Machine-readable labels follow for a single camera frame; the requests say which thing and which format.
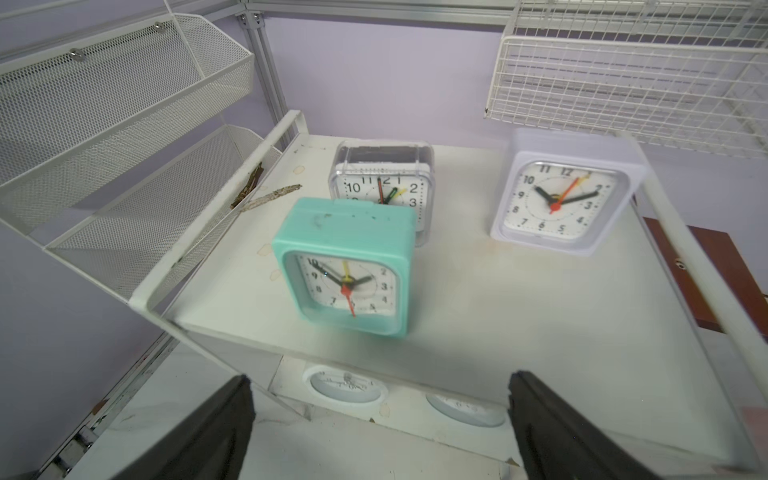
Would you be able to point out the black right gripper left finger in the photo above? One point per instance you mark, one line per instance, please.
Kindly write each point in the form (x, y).
(210, 443)

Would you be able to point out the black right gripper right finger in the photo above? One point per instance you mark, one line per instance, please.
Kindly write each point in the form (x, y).
(556, 442)

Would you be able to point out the mint green square alarm clock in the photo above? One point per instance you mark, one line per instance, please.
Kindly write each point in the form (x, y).
(347, 263)

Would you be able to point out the lilac square alarm clock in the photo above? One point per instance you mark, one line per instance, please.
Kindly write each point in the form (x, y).
(563, 191)

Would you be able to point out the transparent square alarm clock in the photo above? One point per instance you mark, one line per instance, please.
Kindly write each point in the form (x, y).
(393, 173)

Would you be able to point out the white two-tier shelf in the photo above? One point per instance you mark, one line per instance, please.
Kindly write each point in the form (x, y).
(609, 332)

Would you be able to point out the brown twigs in rack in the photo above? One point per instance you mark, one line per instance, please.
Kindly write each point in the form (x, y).
(251, 185)

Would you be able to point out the brown wooden stepped stand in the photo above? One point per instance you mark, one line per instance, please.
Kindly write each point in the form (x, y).
(724, 255)

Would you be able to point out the white mesh wall rack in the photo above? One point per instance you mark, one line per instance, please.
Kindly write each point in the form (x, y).
(114, 146)

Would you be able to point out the white wire wall basket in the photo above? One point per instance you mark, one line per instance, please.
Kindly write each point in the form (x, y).
(690, 75)

